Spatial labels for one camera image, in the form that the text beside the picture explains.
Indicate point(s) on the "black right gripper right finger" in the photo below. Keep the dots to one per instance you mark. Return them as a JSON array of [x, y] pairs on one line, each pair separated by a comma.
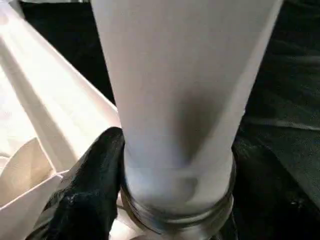
[[280, 200]]

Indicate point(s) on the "white plastic table leg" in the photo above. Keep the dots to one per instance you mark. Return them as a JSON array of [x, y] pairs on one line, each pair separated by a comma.
[[185, 75]]

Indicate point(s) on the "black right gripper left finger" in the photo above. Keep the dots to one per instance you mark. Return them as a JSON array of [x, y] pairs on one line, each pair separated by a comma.
[[82, 200]]

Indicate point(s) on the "black table mat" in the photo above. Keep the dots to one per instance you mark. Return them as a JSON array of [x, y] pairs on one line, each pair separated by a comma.
[[285, 75]]

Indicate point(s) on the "white plastic table top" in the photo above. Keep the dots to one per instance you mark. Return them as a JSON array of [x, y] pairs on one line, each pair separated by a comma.
[[45, 100]]

